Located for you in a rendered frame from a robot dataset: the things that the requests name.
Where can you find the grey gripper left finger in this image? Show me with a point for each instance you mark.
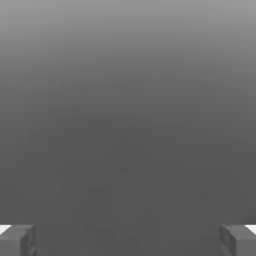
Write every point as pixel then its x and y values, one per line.
pixel 16 241

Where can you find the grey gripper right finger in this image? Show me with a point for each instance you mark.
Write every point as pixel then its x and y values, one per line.
pixel 240 241

